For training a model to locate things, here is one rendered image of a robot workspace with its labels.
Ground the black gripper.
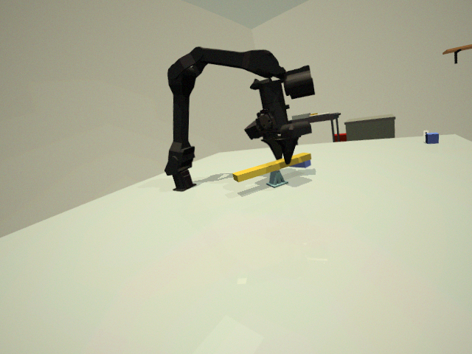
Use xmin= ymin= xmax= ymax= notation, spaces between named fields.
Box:
xmin=260 ymin=101 xmax=312 ymax=164

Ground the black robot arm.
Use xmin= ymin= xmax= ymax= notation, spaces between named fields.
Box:
xmin=164 ymin=46 xmax=315 ymax=192

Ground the yellow bar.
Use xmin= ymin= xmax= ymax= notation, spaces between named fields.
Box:
xmin=232 ymin=153 xmax=311 ymax=182

